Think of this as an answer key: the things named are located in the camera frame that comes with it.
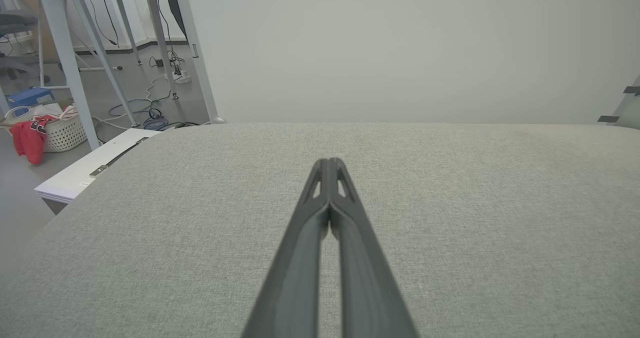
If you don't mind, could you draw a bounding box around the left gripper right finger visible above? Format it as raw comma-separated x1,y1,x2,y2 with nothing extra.
328,157,419,338

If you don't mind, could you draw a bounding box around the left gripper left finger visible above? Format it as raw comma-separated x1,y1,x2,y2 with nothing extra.
241,157,331,338

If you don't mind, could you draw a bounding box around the red garment in basket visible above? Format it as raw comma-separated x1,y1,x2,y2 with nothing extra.
9,114,57,166

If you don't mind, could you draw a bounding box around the grey fabric sofa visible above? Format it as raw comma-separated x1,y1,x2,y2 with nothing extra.
0,122,640,338

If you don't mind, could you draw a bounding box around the white flat box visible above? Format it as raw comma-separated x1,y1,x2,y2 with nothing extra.
34,127,164,215

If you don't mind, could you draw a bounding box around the white woven laundry basket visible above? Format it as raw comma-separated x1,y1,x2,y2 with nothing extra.
4,104,89,153

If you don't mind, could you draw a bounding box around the grey metal table leg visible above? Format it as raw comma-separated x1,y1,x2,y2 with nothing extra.
141,0,180,100
64,0,142,128
106,0,144,67
36,0,102,152

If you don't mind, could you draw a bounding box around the black chair back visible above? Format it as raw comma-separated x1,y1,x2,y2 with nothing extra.
166,0,189,42

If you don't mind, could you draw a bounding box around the blue box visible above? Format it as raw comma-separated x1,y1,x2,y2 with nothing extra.
6,87,56,111

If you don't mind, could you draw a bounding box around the grey office chair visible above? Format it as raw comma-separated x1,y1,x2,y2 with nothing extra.
0,9,51,86

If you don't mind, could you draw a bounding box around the blue coiled cable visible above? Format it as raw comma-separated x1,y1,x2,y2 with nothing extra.
107,98,171,131

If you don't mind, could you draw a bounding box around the black strap with metal ends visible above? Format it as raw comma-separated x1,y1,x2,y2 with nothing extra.
89,136,150,179

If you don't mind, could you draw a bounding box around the grey metal partition post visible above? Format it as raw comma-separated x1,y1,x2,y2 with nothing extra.
171,0,227,125

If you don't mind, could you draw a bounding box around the white floor cable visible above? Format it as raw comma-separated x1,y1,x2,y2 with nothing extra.
91,73,177,131

